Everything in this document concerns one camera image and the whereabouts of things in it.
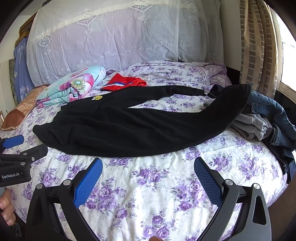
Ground blue patterned cloth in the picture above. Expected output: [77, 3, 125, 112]
[14, 37, 35, 102]

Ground person left hand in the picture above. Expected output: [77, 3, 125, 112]
[0, 188, 16, 226]

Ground person right hand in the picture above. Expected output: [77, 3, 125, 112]
[149, 236, 164, 241]

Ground beige checked curtain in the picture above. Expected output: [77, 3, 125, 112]
[239, 1, 280, 98]

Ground grey folded garment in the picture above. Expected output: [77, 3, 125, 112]
[203, 98, 273, 141]

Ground red folded garment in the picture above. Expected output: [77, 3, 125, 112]
[101, 73, 147, 91]

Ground black pants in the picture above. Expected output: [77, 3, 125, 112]
[33, 84, 251, 158]

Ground brown orange pillow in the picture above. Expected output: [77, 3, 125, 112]
[1, 84, 49, 131]

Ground purple floral bed sheet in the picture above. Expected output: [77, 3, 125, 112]
[1, 61, 287, 240]

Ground blue denim jeans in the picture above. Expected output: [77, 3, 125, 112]
[244, 90, 295, 183]

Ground folded colourful floral quilt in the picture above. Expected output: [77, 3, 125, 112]
[36, 66, 106, 108]

